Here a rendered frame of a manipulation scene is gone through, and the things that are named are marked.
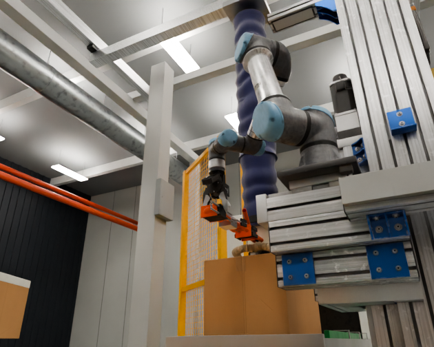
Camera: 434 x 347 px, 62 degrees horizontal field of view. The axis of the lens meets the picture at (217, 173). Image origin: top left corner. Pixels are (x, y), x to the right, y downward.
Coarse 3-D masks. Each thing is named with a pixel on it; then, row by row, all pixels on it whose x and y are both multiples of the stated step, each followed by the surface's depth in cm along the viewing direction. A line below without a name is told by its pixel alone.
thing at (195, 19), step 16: (224, 0) 286; (192, 16) 295; (208, 16) 291; (224, 16) 291; (144, 32) 316; (160, 32) 306; (176, 32) 306; (96, 48) 338; (112, 48) 328; (128, 48) 322; (144, 48) 322; (96, 64) 340
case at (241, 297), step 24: (216, 264) 174; (240, 264) 169; (264, 264) 164; (216, 288) 170; (240, 288) 164; (264, 288) 160; (216, 312) 166; (240, 312) 160; (264, 312) 156; (288, 312) 152; (312, 312) 188
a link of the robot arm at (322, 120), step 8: (312, 112) 114; (320, 112) 114; (328, 112) 116; (312, 120) 111; (320, 120) 112; (328, 120) 114; (312, 128) 111; (320, 128) 112; (328, 128) 112; (304, 136) 111; (312, 136) 112; (320, 136) 111; (328, 136) 111; (304, 144) 113
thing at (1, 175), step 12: (0, 168) 913; (12, 180) 899; (24, 180) 930; (36, 180) 995; (36, 192) 961; (48, 192) 985; (60, 192) 1064; (72, 204) 1055; (84, 204) 1097; (96, 204) 1182; (108, 216) 1174; (120, 216) 1274; (132, 228) 1274
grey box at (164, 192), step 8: (160, 184) 286; (168, 184) 296; (160, 192) 283; (168, 192) 294; (160, 200) 280; (168, 200) 291; (160, 208) 278; (168, 208) 289; (160, 216) 281; (168, 216) 287
